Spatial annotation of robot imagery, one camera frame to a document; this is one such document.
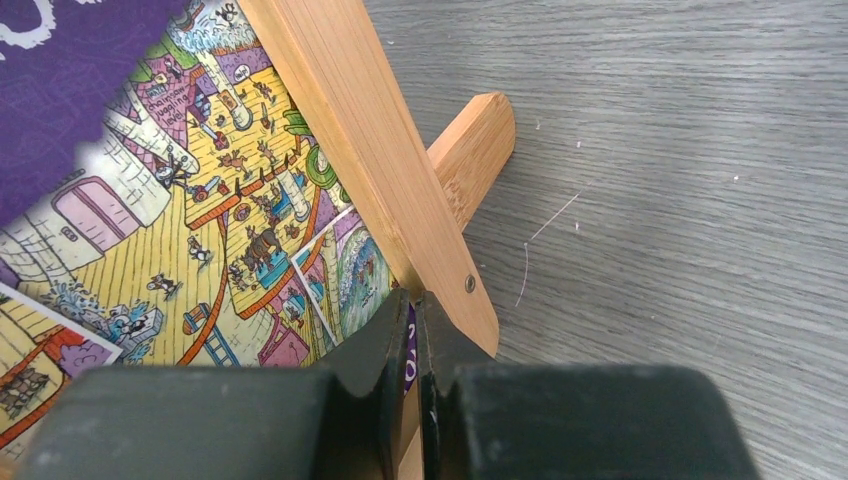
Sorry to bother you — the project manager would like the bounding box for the wooden book rack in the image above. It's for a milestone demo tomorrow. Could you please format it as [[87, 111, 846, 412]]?
[[243, 1, 515, 479]]

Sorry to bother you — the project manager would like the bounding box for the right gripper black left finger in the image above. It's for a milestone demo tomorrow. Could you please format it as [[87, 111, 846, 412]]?
[[19, 289, 409, 479]]

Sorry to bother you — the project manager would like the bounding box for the purple 52-Storey Treehouse book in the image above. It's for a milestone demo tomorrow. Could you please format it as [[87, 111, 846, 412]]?
[[1, 1, 398, 462]]

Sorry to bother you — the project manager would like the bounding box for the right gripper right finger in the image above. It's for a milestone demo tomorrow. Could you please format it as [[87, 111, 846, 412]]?
[[416, 292, 759, 479]]

